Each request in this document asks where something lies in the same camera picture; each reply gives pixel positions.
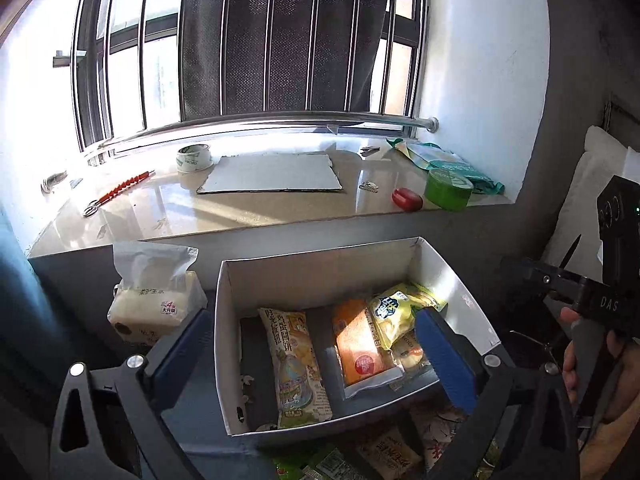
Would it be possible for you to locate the person's right hand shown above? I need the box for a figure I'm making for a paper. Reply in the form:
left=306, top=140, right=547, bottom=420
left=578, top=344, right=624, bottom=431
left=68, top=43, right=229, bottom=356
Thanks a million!
left=558, top=306, right=640, bottom=424

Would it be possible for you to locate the small beige snack packet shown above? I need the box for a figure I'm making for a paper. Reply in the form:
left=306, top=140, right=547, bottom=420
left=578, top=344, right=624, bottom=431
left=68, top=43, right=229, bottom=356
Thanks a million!
left=357, top=426, right=421, bottom=480

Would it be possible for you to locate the dark grey hanging towel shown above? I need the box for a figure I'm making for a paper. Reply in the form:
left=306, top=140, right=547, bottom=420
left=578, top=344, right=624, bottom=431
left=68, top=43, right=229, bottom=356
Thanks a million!
left=179, top=0, right=390, bottom=122

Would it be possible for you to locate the green round container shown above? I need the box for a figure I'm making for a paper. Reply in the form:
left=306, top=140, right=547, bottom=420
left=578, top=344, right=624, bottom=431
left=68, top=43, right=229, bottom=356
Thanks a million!
left=424, top=168, right=474, bottom=211

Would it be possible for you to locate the red small object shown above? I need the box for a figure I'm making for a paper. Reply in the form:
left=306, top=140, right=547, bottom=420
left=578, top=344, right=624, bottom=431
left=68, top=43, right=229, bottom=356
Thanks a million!
left=392, top=188, right=423, bottom=212

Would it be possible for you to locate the grey board on sill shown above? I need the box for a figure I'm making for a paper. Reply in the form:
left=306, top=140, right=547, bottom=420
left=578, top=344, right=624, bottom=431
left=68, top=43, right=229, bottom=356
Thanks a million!
left=198, top=153, right=343, bottom=194

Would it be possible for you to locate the green plastic bag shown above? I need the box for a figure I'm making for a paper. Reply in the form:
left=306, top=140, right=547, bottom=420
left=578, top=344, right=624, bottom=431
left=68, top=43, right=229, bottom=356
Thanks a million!
left=386, top=138, right=504, bottom=195

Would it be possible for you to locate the orange pink snack packet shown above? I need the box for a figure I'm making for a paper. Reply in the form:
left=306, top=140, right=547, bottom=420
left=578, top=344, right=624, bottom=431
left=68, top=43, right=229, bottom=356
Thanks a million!
left=332, top=299, right=402, bottom=399

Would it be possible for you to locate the blue curtain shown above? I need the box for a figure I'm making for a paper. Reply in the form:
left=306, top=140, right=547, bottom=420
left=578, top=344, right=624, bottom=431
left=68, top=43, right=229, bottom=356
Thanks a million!
left=1, top=210, right=54, bottom=422

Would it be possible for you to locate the tissue pack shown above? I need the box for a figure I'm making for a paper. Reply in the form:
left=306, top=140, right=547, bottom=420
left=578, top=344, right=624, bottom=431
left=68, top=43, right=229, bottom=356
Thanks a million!
left=107, top=242, right=207, bottom=346

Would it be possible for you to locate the brown white patterned snack bag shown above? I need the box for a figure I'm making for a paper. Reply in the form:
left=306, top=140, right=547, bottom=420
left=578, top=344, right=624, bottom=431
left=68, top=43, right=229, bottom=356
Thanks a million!
left=409, top=403, right=468, bottom=471

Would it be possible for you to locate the metal window rail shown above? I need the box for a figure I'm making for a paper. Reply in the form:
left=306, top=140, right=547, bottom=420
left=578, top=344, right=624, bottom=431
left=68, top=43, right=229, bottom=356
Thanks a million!
left=85, top=110, right=439, bottom=155

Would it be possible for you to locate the green seaweed snack packet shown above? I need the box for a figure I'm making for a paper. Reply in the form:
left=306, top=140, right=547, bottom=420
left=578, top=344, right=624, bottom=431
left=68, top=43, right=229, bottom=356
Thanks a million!
left=272, top=445, right=366, bottom=480

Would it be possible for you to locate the beige chip bag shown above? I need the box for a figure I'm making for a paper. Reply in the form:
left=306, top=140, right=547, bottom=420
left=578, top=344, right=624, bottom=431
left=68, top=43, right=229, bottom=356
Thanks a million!
left=258, top=308, right=333, bottom=429

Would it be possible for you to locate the yellow green snack bag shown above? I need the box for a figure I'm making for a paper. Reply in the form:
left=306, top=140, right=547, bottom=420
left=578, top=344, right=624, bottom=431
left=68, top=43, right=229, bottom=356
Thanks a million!
left=368, top=282, right=447, bottom=350

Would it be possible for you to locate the bread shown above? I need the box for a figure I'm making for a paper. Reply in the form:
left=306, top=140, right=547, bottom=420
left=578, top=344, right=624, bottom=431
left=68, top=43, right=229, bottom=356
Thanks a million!
left=390, top=330, right=431, bottom=391

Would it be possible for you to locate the tape roll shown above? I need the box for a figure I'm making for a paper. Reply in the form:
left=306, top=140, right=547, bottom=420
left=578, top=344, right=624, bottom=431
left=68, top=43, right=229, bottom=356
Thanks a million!
left=176, top=144, right=214, bottom=174

